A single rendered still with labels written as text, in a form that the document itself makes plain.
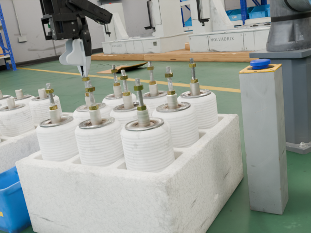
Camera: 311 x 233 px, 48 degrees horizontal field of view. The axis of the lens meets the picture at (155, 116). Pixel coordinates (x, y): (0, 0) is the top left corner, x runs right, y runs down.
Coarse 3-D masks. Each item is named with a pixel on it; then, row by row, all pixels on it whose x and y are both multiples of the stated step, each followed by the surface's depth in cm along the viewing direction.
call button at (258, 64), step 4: (256, 60) 71; (260, 60) 70; (264, 60) 69; (268, 60) 69; (252, 64) 70; (256, 64) 69; (260, 64) 69; (264, 64) 69; (268, 64) 70; (256, 68) 70; (260, 68) 69
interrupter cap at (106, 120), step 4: (104, 116) 75; (108, 116) 74; (88, 120) 74; (104, 120) 73; (108, 120) 72; (112, 120) 71; (80, 124) 72; (84, 124) 71; (88, 124) 72; (100, 124) 69; (104, 124) 69; (108, 124) 69; (80, 128) 70; (84, 128) 69; (88, 128) 68; (92, 128) 68; (96, 128) 68
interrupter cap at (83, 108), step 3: (84, 105) 90; (99, 105) 88; (102, 105) 87; (105, 105) 87; (78, 108) 88; (81, 108) 87; (84, 108) 88; (99, 108) 85; (78, 111) 85; (81, 111) 84; (84, 111) 84
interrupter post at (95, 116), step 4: (92, 112) 70; (96, 112) 70; (92, 116) 70; (96, 116) 70; (100, 116) 71; (92, 120) 71; (96, 120) 71; (100, 120) 71; (92, 124) 71; (96, 124) 71
